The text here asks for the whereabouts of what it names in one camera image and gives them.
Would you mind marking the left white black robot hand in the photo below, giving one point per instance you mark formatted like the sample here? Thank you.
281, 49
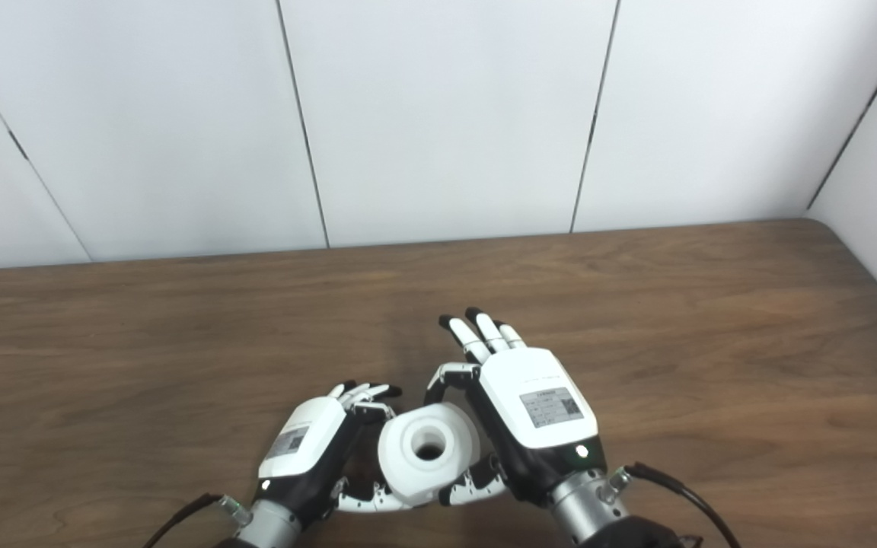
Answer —
305, 449

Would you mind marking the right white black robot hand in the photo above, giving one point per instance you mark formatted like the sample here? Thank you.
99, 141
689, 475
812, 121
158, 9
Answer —
537, 411

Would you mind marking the round white plastic piece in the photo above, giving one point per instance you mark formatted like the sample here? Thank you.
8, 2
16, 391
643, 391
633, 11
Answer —
427, 453

